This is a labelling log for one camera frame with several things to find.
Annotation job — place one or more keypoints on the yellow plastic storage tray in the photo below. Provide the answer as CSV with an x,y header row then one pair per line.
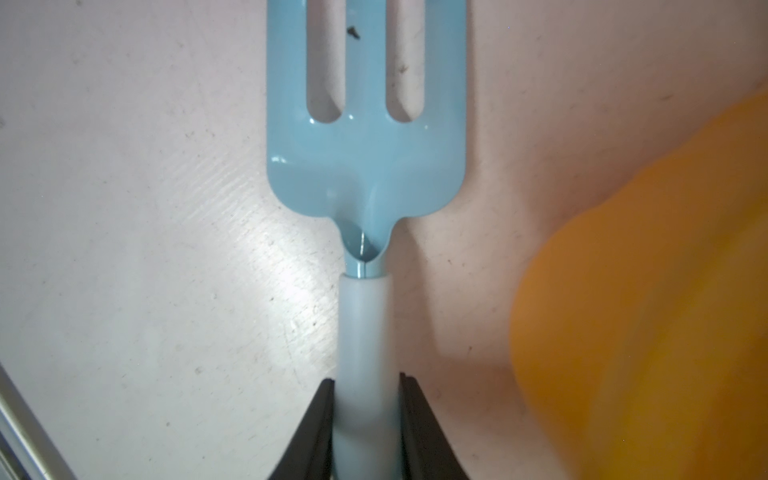
x,y
638,333

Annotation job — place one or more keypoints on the green fork blue handle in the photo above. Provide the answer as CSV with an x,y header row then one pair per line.
x,y
366,171

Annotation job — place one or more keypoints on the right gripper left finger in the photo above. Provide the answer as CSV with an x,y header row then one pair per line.
x,y
308,455

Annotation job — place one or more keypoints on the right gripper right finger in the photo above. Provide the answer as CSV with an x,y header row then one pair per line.
x,y
427,453

